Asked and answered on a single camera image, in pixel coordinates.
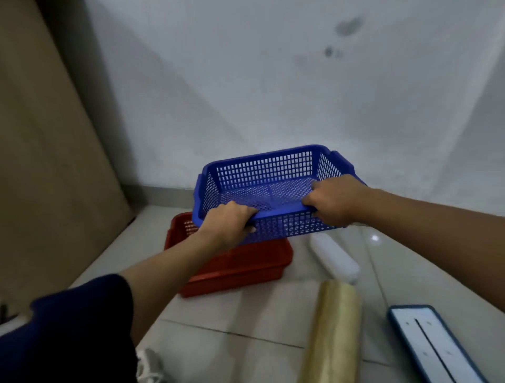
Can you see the red plastic mesh basket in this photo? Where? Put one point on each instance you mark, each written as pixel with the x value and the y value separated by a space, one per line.
pixel 236 268

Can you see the white film roll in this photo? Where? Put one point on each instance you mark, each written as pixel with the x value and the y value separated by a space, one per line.
pixel 335 260

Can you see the brown cardboard sheet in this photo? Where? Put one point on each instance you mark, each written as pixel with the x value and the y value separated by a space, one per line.
pixel 47 158

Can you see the blue plastic mesh basket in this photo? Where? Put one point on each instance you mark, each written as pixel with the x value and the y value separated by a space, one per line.
pixel 268 173

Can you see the person's left hand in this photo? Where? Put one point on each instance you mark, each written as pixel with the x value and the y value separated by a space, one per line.
pixel 225 225

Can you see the person's right forearm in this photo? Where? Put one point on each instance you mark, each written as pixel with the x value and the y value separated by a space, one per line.
pixel 442 236

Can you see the white shoe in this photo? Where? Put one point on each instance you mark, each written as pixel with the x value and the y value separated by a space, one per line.
pixel 150 367

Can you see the dark blue sleeve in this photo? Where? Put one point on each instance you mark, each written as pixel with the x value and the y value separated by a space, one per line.
pixel 67 335

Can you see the blue-edged white flat board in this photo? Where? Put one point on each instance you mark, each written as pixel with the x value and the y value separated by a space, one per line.
pixel 430 343

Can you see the person's right fingers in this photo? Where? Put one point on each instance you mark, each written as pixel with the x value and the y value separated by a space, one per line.
pixel 315 201

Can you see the person's right hand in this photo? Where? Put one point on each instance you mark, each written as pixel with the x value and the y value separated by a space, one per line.
pixel 343 201

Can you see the yellowish clear film roll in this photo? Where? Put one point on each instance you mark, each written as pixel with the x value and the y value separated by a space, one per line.
pixel 335 335

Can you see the person's left fingers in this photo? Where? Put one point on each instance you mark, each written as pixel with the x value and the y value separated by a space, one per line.
pixel 249 216

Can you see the person's left forearm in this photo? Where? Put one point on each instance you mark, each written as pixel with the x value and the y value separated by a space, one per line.
pixel 169 272

